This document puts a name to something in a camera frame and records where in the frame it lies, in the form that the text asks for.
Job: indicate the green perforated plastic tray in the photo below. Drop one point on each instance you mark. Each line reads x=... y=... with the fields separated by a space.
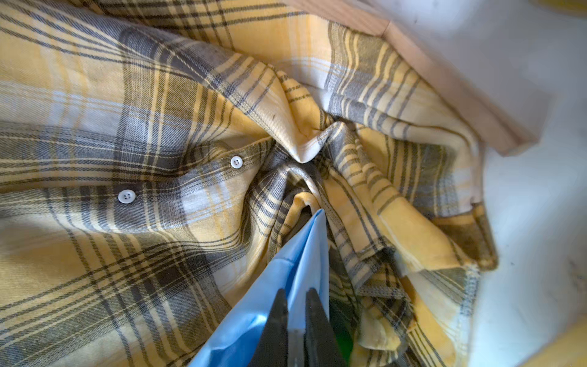
x=341 y=339

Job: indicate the yellow plaid flannel shirt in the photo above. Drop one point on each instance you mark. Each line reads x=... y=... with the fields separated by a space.
x=157 y=155

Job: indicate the wooden clothes rack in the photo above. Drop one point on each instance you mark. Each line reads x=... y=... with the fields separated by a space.
x=492 y=124

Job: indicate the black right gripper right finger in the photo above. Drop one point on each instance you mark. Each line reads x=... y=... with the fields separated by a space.
x=320 y=345

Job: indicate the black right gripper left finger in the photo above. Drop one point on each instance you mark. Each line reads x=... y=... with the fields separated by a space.
x=273 y=343

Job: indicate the yellow plastic tray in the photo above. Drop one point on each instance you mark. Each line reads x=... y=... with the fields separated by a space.
x=569 y=349

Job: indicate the light blue long-sleeve shirt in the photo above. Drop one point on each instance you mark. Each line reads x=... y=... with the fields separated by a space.
x=302 y=264

